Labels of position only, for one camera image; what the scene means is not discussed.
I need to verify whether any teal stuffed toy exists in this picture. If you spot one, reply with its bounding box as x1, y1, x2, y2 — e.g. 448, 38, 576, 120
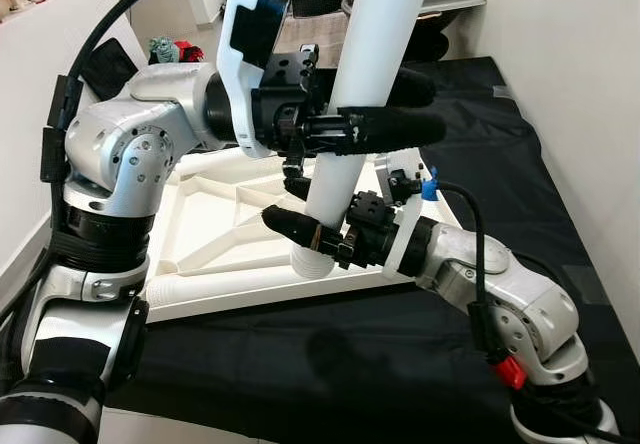
148, 36, 179, 63

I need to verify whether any white plastic table leg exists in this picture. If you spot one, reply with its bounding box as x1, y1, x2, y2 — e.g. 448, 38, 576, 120
145, 264, 346, 305
290, 0, 438, 280

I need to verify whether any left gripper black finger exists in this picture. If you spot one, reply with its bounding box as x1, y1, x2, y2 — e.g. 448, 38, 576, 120
320, 107, 448, 157
385, 64, 438, 107

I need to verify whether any red stuffed toy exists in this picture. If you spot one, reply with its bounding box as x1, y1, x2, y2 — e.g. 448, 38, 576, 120
172, 39, 206, 63

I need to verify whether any black tablecloth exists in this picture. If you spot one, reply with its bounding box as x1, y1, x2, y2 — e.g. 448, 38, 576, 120
105, 56, 640, 435

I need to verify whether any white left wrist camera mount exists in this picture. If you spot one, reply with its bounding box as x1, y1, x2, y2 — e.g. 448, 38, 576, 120
217, 0, 306, 160

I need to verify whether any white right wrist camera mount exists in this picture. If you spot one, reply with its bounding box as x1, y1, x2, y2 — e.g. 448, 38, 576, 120
375, 149, 441, 275

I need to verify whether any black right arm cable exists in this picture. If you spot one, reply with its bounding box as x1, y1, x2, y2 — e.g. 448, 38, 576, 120
420, 169, 621, 435

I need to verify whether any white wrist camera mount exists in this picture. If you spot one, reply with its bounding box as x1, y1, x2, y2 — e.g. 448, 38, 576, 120
375, 149, 441, 275
217, 0, 306, 160

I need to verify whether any white plastic table top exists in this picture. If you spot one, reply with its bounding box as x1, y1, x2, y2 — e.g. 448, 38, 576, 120
145, 144, 471, 323

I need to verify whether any open black suitcase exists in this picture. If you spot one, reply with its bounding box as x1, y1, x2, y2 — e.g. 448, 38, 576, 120
80, 39, 141, 100

